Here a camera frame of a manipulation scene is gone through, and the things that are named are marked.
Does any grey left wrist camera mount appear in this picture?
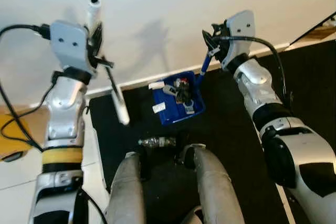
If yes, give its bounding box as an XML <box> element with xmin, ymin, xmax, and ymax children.
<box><xmin>49</xmin><ymin>20</ymin><xmax>97</xmax><ymax>76</ymax></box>

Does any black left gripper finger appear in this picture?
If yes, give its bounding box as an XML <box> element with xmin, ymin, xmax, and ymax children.
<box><xmin>90</xmin><ymin>22</ymin><xmax>104</xmax><ymax>58</ymax></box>

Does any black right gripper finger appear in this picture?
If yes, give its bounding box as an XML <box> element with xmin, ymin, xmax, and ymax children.
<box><xmin>202</xmin><ymin>29</ymin><xmax>221</xmax><ymax>52</ymax></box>

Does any clear plastic bottle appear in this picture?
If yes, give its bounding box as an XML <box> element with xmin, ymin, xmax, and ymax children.
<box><xmin>138</xmin><ymin>136</ymin><xmax>176</xmax><ymax>150</ymax></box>

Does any black floor mat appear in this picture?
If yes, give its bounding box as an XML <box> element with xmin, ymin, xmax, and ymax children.
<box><xmin>265</xmin><ymin>38</ymin><xmax>336</xmax><ymax>146</ymax></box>
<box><xmin>89</xmin><ymin>51</ymin><xmax>287</xmax><ymax>224</ymax></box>

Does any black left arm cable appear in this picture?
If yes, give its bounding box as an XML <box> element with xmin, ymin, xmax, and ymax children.
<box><xmin>0</xmin><ymin>24</ymin><xmax>52</xmax><ymax>154</ymax></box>

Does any grey robot left leg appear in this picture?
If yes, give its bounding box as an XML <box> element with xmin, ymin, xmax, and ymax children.
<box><xmin>105</xmin><ymin>152</ymin><xmax>146</xmax><ymax>224</ymax></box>

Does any blue long-handled dustpan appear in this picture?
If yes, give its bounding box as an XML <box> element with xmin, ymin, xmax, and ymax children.
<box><xmin>152</xmin><ymin>46</ymin><xmax>216</xmax><ymax>126</ymax></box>

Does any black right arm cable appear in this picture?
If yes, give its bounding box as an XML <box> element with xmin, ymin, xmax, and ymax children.
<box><xmin>213</xmin><ymin>35</ymin><xmax>295</xmax><ymax>109</ymax></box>

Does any yellow plastic container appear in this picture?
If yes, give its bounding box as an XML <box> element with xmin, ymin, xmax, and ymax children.
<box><xmin>0</xmin><ymin>113</ymin><xmax>33</xmax><ymax>163</ymax></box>

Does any black crumpled debris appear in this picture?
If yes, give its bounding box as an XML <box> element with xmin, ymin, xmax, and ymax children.
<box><xmin>175</xmin><ymin>83</ymin><xmax>193</xmax><ymax>105</ymax></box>

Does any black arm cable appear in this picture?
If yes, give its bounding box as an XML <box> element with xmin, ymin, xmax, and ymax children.
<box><xmin>0</xmin><ymin>24</ymin><xmax>52</xmax><ymax>154</ymax></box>
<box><xmin>213</xmin><ymin>35</ymin><xmax>295</xmax><ymax>109</ymax></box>

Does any grey plastic bracket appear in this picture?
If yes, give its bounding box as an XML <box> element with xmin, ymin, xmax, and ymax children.
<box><xmin>162</xmin><ymin>84</ymin><xmax>177</xmax><ymax>97</ymax></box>

